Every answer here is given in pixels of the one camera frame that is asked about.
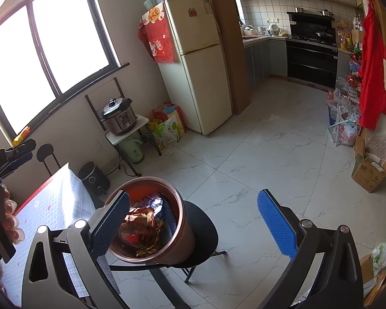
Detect blue red-edged table mat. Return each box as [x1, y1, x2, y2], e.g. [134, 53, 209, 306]
[0, 164, 84, 284]

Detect red shopping bag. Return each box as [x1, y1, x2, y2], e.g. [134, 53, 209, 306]
[152, 103, 182, 123]

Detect green white plastic bag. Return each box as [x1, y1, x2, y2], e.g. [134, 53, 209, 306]
[371, 242, 386, 276]

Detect dark-framed window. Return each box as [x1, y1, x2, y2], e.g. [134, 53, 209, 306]
[0, 0, 131, 149]

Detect black round stool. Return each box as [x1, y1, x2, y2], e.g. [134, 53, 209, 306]
[36, 143, 60, 176]
[108, 200, 227, 285]

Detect green electric kettle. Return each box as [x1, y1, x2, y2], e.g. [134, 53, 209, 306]
[119, 135, 146, 165]

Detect silver blue snack wrapper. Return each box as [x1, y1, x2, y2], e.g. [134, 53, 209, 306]
[142, 195, 164, 216]

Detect flattened cardboard box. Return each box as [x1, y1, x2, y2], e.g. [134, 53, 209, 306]
[360, 254, 386, 309]

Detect red hanging wall organiser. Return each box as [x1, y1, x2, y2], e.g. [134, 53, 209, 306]
[138, 5, 176, 63]

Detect cream refrigerator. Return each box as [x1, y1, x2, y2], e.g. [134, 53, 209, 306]
[156, 0, 234, 136]

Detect brown plastic bin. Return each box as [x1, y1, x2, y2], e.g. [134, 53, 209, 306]
[104, 176, 196, 265]

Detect white wire rack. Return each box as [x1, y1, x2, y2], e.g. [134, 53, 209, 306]
[326, 77, 362, 147]

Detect white red plastic bag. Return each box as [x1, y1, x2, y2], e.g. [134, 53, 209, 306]
[335, 116, 361, 145]

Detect red hanging apron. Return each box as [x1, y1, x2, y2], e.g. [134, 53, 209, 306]
[357, 0, 386, 130]

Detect black air fryer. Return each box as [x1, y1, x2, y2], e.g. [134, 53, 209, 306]
[78, 162, 111, 198]

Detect electric pressure cooker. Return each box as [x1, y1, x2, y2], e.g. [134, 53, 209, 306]
[101, 97, 138, 136]

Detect white black-framed side table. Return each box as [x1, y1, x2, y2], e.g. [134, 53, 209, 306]
[85, 77, 150, 176]

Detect checked plastic tablecloth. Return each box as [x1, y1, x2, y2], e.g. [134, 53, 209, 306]
[2, 164, 121, 300]

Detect crumpled brown wrapper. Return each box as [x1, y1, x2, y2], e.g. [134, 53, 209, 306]
[119, 208, 156, 242]

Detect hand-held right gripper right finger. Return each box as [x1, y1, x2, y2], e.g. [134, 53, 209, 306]
[257, 188, 364, 309]

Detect green printed bag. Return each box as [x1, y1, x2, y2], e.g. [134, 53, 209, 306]
[159, 116, 185, 145]

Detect shelf of condiment bottles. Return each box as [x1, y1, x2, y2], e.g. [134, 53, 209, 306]
[336, 14, 364, 71]

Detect black range hood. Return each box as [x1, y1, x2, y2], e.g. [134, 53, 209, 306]
[286, 11, 336, 37]

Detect black built-in oven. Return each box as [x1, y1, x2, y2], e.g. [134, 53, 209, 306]
[286, 37, 339, 91]

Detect person's left hand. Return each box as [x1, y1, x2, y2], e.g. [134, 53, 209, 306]
[3, 188, 26, 245]

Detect orange snack packet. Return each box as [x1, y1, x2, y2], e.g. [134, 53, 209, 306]
[12, 125, 32, 147]

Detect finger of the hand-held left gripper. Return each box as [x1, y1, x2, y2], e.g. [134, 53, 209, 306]
[6, 138, 37, 159]
[0, 152, 35, 177]

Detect open cardboard box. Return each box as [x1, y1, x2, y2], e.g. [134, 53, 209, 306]
[351, 156, 386, 194]

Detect grey kitchen cabinets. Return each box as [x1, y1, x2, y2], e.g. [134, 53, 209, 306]
[243, 35, 288, 87]

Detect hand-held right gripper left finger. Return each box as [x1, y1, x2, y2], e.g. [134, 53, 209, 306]
[21, 191, 131, 309]

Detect yellow green bag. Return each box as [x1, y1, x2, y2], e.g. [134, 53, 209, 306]
[142, 121, 164, 150]

